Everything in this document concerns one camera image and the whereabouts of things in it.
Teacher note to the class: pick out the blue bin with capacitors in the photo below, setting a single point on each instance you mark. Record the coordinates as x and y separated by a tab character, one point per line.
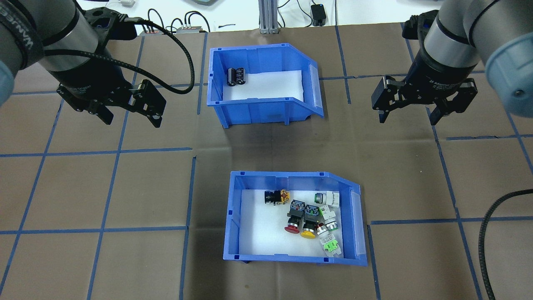
258	113

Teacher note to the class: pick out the blue bin with buttons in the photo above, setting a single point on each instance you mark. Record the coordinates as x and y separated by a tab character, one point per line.
231	225

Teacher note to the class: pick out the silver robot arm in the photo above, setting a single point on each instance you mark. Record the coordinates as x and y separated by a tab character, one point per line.
458	33
62	29

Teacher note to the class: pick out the small grey adapter box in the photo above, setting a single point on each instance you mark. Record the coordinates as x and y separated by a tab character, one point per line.
191	29
150	30

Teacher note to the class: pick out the green button white housing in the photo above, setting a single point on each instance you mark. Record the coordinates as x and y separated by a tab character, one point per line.
331	199

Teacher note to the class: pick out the green button with green block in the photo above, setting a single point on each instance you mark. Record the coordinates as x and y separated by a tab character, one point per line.
328	214

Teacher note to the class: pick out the yellow mushroom push button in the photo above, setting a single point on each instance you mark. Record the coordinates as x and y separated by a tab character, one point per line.
310	223

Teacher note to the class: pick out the black button orange contact block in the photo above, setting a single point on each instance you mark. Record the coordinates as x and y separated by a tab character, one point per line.
275	197

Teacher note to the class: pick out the red mushroom push button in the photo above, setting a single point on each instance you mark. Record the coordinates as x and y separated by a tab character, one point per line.
295	218

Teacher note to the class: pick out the black cylindrical capacitor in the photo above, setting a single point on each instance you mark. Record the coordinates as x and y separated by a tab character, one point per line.
241	76
232	77

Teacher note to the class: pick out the small white adapter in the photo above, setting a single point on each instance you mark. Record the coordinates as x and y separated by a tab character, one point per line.
127	2

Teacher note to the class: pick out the black power adapter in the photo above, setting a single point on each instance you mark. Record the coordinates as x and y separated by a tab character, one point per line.
319	14

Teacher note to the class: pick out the white foam liner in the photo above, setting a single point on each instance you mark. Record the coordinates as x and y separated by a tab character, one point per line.
275	85

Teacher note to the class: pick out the green white contact block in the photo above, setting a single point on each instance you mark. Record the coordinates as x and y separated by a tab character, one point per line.
331	246

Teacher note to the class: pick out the small items in bin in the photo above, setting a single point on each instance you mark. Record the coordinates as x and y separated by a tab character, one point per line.
262	233

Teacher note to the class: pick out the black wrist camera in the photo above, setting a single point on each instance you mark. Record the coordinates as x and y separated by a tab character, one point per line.
108	23
416	29

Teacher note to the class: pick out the aluminium profile post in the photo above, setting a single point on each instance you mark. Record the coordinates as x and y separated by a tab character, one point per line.
269	16

